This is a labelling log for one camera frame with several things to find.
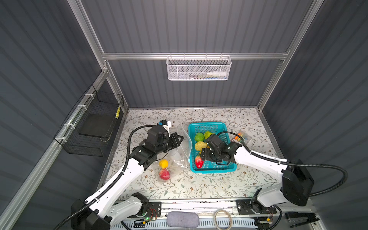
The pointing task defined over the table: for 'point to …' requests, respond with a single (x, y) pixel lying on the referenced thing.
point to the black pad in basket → (97, 125)
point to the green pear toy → (207, 134)
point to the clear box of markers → (244, 134)
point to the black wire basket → (95, 101)
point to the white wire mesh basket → (199, 68)
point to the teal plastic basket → (218, 129)
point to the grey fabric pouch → (183, 219)
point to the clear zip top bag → (177, 158)
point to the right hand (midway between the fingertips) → (205, 157)
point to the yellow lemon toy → (163, 163)
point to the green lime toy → (199, 137)
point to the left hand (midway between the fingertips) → (185, 137)
